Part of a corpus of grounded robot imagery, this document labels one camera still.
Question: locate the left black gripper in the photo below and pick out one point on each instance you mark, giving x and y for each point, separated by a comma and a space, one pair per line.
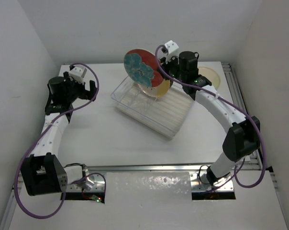
85, 94

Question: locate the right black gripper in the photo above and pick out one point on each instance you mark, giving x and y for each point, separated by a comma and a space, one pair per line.
166, 65

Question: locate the cream green twig plate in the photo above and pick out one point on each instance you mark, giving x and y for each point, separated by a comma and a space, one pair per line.
211, 75

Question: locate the cream yellow plate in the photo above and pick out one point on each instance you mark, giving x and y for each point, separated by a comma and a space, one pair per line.
157, 91

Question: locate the red blue floral plate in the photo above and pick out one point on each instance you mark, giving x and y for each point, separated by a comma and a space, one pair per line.
141, 67

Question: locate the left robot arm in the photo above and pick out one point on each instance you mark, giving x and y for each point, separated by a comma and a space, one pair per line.
41, 171

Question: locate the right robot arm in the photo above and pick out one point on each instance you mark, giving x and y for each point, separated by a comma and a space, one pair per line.
242, 131

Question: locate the clear dish rack tray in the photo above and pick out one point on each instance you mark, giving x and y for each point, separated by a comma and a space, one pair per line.
166, 115

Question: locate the small circuit board LED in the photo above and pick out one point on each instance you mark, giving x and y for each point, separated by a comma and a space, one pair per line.
91, 196

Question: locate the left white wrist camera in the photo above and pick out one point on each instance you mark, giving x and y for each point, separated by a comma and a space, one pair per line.
77, 73

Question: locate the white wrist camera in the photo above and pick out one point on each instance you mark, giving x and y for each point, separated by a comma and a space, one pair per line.
77, 73
170, 49

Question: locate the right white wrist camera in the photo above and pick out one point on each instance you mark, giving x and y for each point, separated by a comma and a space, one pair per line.
170, 49

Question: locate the wire plate holder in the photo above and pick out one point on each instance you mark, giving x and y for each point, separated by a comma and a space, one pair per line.
139, 101

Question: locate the aluminium rail frame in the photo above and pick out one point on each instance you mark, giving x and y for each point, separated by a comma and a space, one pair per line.
133, 155

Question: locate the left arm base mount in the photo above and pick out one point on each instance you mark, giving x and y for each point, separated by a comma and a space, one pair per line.
91, 182

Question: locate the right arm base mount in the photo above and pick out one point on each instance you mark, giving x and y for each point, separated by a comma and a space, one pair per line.
200, 184

